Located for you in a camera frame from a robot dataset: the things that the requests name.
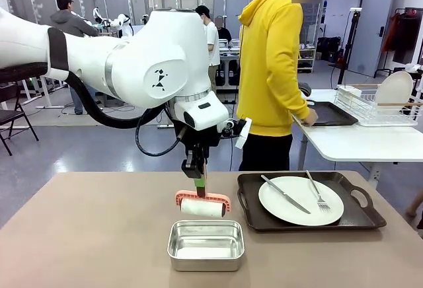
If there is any black bag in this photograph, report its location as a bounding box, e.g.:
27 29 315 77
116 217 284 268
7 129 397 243
317 36 343 63

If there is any black tripod stand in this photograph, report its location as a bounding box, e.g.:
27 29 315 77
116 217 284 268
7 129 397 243
330 7 364 89

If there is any white wire dish rack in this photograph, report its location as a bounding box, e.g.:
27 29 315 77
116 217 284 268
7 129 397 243
332 83 423 127

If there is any silver knife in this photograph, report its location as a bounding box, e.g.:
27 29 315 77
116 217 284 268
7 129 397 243
260 174 311 215

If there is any person's right hand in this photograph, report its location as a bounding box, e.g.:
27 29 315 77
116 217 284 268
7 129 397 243
302 107 319 127

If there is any rectangular metal tray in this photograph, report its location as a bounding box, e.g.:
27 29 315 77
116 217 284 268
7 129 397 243
167 220 246 272

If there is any silver fork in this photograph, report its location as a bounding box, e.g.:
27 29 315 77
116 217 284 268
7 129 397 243
305 170 331 211

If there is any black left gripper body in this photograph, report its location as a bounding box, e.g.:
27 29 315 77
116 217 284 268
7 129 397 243
184 131 212 165

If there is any person in white shirt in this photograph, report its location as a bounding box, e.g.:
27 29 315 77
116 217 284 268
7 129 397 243
194 5 221 94

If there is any black clothes rack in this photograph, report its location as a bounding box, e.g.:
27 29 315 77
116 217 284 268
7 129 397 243
375 7 423 79

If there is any white shoe rack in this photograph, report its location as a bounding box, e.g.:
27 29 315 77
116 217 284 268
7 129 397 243
299 48 317 73

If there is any orange hanging jacket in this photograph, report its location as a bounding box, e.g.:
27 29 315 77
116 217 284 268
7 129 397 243
383 13 401 54

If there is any person in yellow hoodie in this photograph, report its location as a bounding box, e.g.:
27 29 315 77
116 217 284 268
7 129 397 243
236 0 320 172

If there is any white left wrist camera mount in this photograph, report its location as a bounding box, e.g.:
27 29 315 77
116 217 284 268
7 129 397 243
216 118 252 150

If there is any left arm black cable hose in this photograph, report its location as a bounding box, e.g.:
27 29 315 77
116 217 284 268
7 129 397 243
0 61 173 129

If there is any white side table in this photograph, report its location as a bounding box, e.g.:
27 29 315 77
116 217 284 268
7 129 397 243
292 89 423 183

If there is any person's right forearm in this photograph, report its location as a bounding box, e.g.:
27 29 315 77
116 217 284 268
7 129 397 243
289 89 315 122

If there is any person in grey hoodie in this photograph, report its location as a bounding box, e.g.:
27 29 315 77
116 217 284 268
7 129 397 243
49 0 99 116

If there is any white cutlery holder box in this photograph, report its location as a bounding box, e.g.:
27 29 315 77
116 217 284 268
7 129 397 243
336 85 361 99

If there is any thin black left gripper cable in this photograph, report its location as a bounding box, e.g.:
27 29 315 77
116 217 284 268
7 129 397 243
134 109 183 157

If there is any pink lint roller maroon handle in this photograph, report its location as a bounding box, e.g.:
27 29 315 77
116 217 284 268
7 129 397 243
174 162 233 219

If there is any black folding chair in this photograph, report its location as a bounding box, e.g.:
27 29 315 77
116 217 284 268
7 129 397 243
0 85 40 156

